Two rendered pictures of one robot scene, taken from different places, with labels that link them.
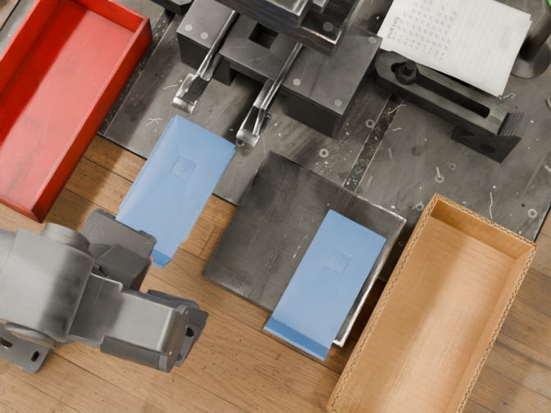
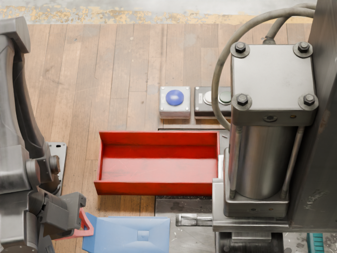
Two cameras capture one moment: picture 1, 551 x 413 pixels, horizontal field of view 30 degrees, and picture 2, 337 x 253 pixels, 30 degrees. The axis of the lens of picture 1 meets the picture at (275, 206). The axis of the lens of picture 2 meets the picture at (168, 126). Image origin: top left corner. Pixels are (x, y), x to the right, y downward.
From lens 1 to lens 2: 0.43 m
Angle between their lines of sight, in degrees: 31
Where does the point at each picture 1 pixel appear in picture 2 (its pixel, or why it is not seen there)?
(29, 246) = (14, 153)
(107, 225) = (74, 202)
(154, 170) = (135, 222)
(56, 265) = (11, 169)
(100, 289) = (21, 201)
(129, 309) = (16, 218)
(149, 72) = (200, 203)
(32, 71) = (170, 152)
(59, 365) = not seen: hidden behind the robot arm
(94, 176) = (133, 206)
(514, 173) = not seen: outside the picture
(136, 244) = (71, 220)
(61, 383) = not seen: hidden behind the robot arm
